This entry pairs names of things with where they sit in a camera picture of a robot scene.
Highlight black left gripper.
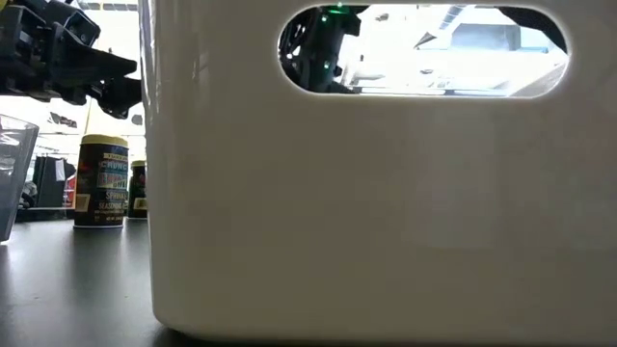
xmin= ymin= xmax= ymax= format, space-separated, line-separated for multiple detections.
xmin=0 ymin=0 xmax=144 ymax=120

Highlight yellow background pole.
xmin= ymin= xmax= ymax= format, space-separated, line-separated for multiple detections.
xmin=82 ymin=101 xmax=97 ymax=137

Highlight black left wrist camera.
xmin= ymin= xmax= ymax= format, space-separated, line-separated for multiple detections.
xmin=56 ymin=2 xmax=103 ymax=48

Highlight dark grey background heap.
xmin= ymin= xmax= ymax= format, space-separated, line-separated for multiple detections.
xmin=18 ymin=180 xmax=39 ymax=209

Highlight clear smoky plastic bin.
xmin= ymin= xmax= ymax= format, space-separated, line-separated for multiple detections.
xmin=0 ymin=114 xmax=40 ymax=244

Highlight frosted white plastic bin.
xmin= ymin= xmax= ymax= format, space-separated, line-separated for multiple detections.
xmin=137 ymin=0 xmax=617 ymax=346

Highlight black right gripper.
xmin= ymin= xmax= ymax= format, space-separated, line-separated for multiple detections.
xmin=278 ymin=4 xmax=371 ymax=95

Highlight red background object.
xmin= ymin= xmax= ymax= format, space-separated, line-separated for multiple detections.
xmin=64 ymin=175 xmax=78 ymax=208

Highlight black background cabinet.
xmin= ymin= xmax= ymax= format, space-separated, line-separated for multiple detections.
xmin=32 ymin=154 xmax=77 ymax=209

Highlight yellow lid black spice jar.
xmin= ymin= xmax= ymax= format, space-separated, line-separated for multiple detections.
xmin=72 ymin=134 xmax=130 ymax=229
xmin=126 ymin=160 xmax=148 ymax=221

